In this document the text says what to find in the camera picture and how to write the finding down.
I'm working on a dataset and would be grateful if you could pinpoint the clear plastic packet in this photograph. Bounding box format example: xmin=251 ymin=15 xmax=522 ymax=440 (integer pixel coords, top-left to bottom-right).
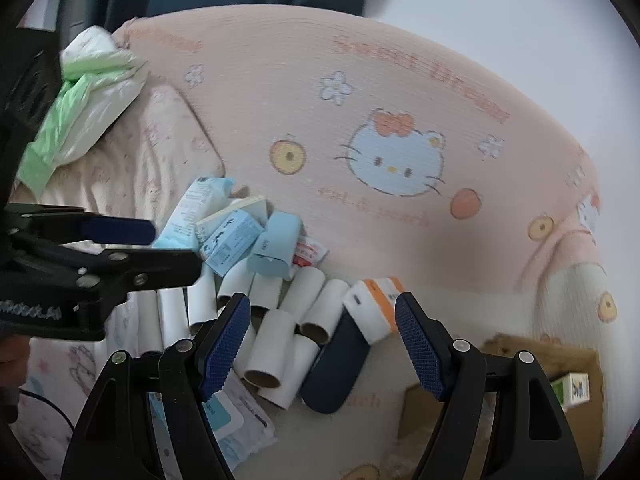
xmin=147 ymin=370 xmax=278 ymax=471

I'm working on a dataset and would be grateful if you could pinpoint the cream paper box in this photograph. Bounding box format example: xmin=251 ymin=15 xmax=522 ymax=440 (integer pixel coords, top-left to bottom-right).
xmin=195 ymin=196 xmax=273 ymax=241

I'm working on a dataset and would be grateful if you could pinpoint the pile of white cardboard tubes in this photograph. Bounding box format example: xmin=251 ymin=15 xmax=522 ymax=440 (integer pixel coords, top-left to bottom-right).
xmin=127 ymin=260 xmax=351 ymax=408

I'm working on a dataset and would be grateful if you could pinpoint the pink cat print blanket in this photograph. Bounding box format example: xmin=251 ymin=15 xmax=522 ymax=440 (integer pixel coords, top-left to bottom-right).
xmin=10 ymin=5 xmax=621 ymax=480

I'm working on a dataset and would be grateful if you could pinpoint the brown cardboard box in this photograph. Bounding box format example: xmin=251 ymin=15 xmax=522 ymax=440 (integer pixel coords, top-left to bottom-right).
xmin=397 ymin=332 xmax=601 ymax=480

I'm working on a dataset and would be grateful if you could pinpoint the plain light blue box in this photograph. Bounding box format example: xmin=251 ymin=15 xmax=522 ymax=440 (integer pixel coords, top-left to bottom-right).
xmin=246 ymin=211 xmax=302 ymax=281

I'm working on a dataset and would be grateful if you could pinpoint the red and white sachet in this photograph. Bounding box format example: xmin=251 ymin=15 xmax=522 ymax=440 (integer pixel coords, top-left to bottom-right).
xmin=292 ymin=235 xmax=331 ymax=267

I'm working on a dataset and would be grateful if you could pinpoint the dark blue glasses case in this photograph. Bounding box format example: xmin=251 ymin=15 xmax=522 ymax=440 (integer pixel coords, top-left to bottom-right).
xmin=300 ymin=310 xmax=372 ymax=415

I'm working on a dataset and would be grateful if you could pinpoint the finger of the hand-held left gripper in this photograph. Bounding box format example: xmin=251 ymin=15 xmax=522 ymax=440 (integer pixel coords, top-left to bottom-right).
xmin=10 ymin=203 xmax=157 ymax=247
xmin=50 ymin=247 xmax=203 ymax=293

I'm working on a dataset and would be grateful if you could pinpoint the pale pink printed sheet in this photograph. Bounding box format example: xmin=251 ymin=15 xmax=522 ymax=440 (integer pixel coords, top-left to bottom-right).
xmin=10 ymin=82 xmax=226 ymax=261

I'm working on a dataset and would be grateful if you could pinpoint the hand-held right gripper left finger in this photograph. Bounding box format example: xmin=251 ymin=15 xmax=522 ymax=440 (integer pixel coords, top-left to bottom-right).
xmin=61 ymin=292 xmax=252 ymax=480

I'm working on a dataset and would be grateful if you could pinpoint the orange and white box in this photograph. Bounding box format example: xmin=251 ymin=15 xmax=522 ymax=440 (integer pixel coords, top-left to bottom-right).
xmin=342 ymin=276 xmax=407 ymax=346

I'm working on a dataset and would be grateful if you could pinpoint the small green and white box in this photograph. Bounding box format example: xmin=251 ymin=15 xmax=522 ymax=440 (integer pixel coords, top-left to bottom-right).
xmin=550 ymin=372 xmax=591 ymax=411

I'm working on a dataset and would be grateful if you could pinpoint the light blue printed box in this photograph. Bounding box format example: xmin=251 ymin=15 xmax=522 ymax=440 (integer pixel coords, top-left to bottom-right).
xmin=200 ymin=210 xmax=266 ymax=277

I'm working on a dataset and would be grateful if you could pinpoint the green and white plastic bag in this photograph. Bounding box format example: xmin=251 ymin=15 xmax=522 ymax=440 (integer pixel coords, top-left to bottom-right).
xmin=17 ymin=27 xmax=151 ymax=201

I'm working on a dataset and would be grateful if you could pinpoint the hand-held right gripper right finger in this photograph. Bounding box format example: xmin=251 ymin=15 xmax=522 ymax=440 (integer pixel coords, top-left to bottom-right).
xmin=394 ymin=292 xmax=586 ymax=480

